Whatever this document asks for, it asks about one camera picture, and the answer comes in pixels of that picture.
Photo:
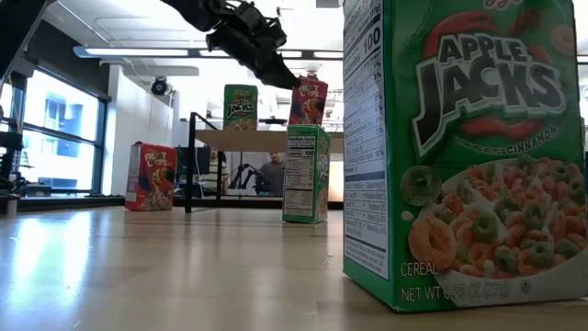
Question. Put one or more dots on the green Apple Jacks cereal box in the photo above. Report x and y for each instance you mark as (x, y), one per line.
(482, 138)
(305, 174)
(240, 108)

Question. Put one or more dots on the grey ceiling box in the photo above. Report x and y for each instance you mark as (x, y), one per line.
(327, 3)

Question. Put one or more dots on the person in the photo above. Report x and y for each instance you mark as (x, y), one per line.
(274, 177)
(212, 174)

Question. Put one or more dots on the red Froot Loops cereal box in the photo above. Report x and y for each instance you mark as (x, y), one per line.
(310, 106)
(154, 179)

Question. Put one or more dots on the black background robot arm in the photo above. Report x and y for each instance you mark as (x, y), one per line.
(248, 177)

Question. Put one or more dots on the wooden shelf black metal legs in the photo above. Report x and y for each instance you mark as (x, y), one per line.
(248, 140)

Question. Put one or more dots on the dark framed window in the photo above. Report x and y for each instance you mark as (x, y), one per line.
(59, 138)

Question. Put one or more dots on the black metal rail frame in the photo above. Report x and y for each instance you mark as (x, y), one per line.
(69, 203)

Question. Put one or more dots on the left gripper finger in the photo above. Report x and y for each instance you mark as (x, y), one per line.
(271, 69)

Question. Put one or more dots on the black round ceiling spotlight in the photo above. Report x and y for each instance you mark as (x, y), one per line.
(159, 86)

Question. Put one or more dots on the long ceiling light bar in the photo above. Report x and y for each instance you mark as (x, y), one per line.
(138, 52)

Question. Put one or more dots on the black monitor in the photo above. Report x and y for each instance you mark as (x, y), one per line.
(200, 161)

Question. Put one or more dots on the black equipment stand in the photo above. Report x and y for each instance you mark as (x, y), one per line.
(9, 142)

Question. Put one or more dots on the small white post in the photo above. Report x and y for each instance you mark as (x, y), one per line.
(11, 207)

